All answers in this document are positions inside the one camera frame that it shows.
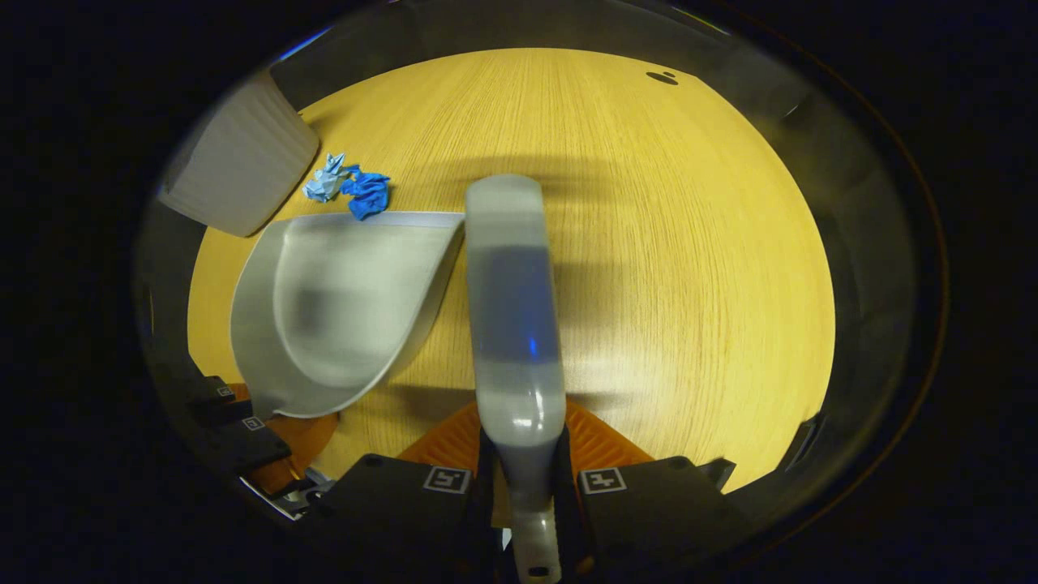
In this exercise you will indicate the white ribbed garbage bin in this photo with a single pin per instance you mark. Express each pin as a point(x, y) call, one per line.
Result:
point(235, 154)

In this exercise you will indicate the dark blue paper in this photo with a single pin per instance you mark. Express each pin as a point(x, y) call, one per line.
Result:
point(369, 195)

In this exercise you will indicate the light blue paper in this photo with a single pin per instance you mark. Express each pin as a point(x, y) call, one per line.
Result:
point(324, 182)

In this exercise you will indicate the grey dustpan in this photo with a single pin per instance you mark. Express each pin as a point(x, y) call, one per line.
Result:
point(340, 308)

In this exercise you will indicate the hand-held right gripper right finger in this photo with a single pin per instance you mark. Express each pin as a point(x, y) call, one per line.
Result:
point(649, 503)

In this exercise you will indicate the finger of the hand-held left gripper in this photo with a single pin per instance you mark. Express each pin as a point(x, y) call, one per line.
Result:
point(215, 401)
point(251, 446)

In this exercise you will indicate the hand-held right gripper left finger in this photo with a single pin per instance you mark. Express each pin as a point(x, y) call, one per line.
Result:
point(389, 495)

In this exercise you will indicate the small grey broom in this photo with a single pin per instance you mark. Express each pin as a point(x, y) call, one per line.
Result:
point(515, 324)

